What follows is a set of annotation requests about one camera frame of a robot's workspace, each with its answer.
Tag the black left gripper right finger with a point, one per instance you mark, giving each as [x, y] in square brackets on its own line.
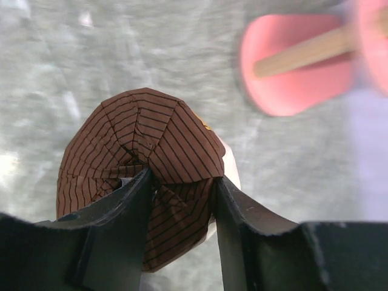
[261, 250]

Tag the pink three-tier wooden shelf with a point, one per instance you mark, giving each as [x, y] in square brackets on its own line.
[290, 63]

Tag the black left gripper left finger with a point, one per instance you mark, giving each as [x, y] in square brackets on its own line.
[99, 247]

